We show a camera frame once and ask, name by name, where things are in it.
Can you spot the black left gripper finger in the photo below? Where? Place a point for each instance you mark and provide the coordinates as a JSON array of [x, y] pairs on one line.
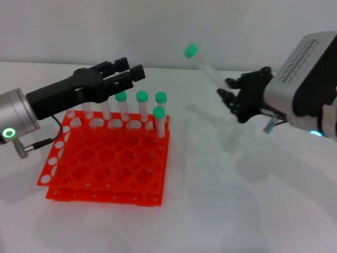
[[116, 66], [129, 76]]

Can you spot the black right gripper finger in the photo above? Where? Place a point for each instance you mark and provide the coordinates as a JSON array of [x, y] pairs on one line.
[[229, 100], [234, 82]]

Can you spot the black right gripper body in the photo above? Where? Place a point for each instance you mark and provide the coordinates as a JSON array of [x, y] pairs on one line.
[[252, 95]]

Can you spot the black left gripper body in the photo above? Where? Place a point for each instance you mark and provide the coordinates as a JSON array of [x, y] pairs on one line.
[[68, 91]]

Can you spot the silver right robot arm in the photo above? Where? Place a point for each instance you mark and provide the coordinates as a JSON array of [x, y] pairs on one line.
[[329, 124]]

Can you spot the orange plastic test tube rack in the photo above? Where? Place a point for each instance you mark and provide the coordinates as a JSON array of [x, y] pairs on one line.
[[110, 160]]

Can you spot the silver vented right camera box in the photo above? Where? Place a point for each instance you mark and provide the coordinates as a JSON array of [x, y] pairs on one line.
[[297, 68]]

